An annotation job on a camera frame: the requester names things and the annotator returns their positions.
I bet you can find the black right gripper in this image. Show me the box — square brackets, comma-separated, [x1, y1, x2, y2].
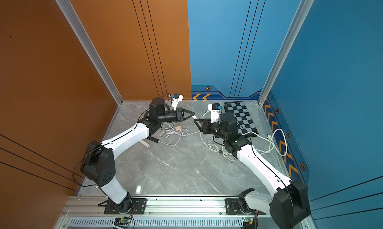
[194, 118, 229, 142]

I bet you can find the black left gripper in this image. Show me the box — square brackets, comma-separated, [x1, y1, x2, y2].
[157, 108, 194, 125]

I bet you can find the white USB charging cable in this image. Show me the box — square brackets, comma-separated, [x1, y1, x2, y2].
[158, 110, 210, 147]

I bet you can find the pink electric toothbrush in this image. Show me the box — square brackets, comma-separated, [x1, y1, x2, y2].
[140, 140, 151, 148]

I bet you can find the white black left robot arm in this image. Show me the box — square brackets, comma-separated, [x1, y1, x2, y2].
[79, 94, 195, 214]

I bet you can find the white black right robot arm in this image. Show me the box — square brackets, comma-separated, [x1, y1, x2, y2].
[194, 113, 311, 229]

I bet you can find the black grey chessboard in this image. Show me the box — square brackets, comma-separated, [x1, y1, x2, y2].
[224, 101, 258, 134]

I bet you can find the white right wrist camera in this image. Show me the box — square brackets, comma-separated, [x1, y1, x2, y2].
[208, 103, 222, 123]

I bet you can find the white power strip cord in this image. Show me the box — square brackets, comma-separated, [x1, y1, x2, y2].
[239, 128, 288, 158]

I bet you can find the aluminium corner post left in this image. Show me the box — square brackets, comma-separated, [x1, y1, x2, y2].
[55, 0, 123, 106]

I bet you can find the aluminium corner post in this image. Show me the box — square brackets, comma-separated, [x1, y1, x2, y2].
[258, 0, 315, 106]
[55, 0, 123, 106]

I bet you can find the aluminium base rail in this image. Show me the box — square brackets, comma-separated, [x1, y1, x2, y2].
[53, 194, 315, 229]

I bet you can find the aluminium corner post right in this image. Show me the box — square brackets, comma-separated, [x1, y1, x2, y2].
[258, 0, 315, 106]

